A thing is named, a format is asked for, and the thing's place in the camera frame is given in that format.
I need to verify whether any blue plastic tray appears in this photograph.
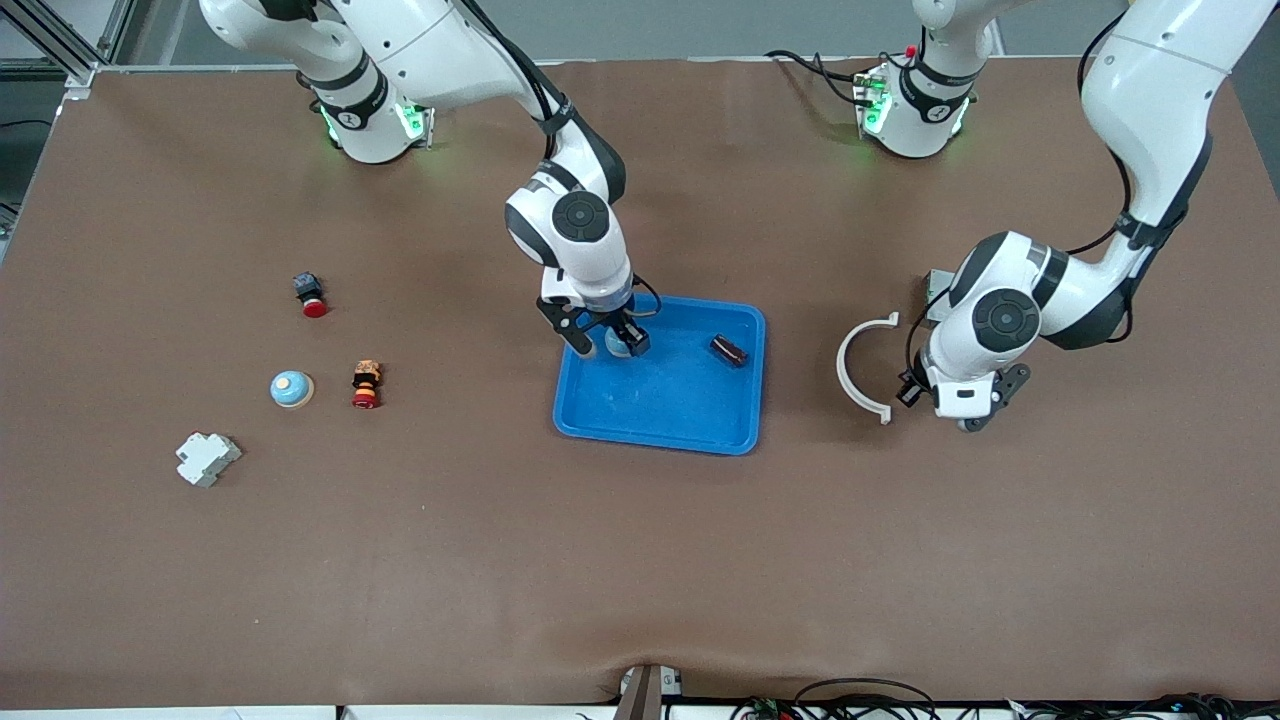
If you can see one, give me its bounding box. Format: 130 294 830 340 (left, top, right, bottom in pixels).
552 289 768 457

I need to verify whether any silver metal power supply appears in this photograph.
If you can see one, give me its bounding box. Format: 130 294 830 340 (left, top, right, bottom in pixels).
922 268 959 324

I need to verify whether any red push button black body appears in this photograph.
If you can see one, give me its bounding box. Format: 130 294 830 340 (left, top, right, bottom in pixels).
292 271 330 320

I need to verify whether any white circuit breaker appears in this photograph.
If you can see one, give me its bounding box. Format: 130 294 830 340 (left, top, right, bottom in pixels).
175 431 243 489

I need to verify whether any white curved plastic bracket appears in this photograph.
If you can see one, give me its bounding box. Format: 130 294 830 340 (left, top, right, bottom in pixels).
835 312 901 426

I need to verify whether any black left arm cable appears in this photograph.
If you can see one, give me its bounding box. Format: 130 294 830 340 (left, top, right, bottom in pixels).
1065 10 1141 256

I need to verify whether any black looped cable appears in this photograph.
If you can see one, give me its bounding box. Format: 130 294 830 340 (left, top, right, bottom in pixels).
793 677 941 720

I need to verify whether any black left base cable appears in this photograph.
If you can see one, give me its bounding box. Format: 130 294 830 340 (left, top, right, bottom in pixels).
765 48 876 107

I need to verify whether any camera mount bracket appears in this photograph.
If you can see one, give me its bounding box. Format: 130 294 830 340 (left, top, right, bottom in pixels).
613 664 686 720

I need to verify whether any black cable bundle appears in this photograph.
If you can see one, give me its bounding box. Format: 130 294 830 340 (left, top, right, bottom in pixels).
1005 692 1280 720

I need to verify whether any aluminium frame profile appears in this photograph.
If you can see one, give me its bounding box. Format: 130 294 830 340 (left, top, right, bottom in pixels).
0 0 138 102

